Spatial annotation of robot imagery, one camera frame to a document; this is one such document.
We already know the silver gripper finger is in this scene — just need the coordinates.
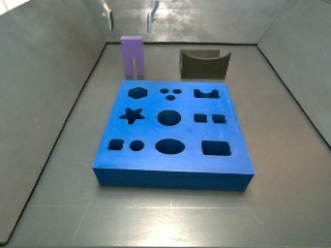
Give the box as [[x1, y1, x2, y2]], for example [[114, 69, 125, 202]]
[[146, 0, 159, 33], [102, 0, 114, 31]]

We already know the blue foam shape board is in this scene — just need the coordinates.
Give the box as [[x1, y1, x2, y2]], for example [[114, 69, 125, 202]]
[[94, 80, 255, 192]]

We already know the purple double-square block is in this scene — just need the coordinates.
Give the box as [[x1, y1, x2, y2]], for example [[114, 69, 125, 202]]
[[121, 36, 146, 77]]

